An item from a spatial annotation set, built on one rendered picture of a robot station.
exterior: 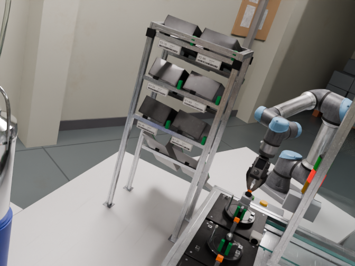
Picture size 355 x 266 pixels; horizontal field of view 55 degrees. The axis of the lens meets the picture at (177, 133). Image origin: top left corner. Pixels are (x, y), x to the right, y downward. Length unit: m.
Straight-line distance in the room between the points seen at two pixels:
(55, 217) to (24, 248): 0.19
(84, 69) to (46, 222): 2.54
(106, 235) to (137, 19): 2.89
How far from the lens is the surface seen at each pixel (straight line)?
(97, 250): 1.35
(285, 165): 2.05
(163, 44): 1.22
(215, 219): 1.49
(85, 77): 3.81
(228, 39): 1.22
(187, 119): 1.31
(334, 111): 1.84
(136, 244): 1.41
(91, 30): 3.67
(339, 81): 8.00
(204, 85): 1.25
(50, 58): 3.25
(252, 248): 1.44
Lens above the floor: 1.81
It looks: 23 degrees down
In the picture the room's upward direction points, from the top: 18 degrees clockwise
